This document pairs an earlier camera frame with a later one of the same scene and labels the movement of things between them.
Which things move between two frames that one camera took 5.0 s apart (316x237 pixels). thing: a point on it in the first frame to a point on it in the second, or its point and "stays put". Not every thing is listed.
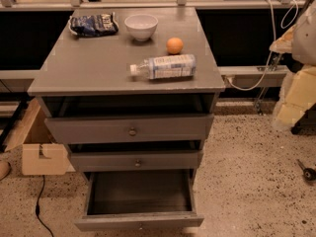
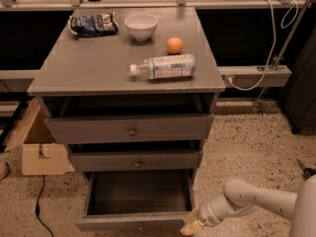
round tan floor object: x=5 y=168 stays put
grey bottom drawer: x=140 y=200 stays put
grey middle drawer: x=140 y=160 stays put
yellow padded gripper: x=305 y=39 to x=207 y=213
